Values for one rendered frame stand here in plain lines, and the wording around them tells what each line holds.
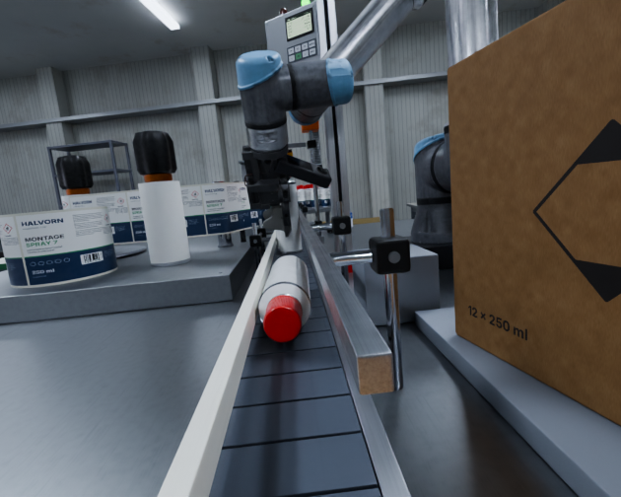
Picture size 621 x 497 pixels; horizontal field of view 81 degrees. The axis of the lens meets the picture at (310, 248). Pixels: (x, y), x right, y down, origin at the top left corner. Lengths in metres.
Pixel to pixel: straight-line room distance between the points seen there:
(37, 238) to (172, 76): 6.55
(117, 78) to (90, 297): 7.11
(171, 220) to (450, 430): 0.71
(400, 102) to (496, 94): 6.31
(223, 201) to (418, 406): 0.85
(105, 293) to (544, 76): 0.70
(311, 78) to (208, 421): 0.56
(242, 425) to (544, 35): 0.32
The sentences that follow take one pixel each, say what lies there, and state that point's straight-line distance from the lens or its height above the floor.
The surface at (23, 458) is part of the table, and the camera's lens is 0.40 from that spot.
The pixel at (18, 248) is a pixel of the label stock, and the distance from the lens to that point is 0.90.
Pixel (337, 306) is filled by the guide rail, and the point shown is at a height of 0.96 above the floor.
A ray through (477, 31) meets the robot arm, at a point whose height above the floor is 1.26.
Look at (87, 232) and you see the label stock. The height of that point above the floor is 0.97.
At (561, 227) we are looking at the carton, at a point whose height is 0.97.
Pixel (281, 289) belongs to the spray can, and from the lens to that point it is 0.35.
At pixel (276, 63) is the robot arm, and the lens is 0.65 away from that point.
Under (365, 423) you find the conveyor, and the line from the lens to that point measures 0.24.
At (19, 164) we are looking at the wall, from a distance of 8.79.
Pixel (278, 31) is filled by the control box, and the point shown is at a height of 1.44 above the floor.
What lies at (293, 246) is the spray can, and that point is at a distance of 0.82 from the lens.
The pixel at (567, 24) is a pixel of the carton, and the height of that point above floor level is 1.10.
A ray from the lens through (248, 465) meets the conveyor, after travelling 0.22.
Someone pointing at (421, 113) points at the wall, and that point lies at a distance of 6.67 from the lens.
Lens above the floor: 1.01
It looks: 9 degrees down
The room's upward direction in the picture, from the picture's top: 5 degrees counter-clockwise
